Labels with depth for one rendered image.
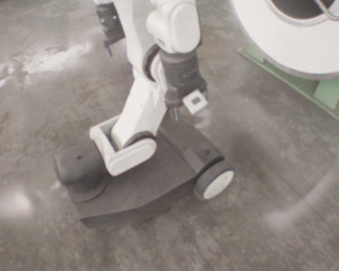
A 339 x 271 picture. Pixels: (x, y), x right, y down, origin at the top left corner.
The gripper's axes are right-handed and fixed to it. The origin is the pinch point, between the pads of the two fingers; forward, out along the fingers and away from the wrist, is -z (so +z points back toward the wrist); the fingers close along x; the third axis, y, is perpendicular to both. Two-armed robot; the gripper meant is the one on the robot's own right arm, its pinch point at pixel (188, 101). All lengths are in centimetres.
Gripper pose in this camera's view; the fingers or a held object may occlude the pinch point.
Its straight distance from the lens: 71.0
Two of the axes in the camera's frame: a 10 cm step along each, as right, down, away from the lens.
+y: -5.5, -5.9, 5.9
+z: -1.9, -6.1, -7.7
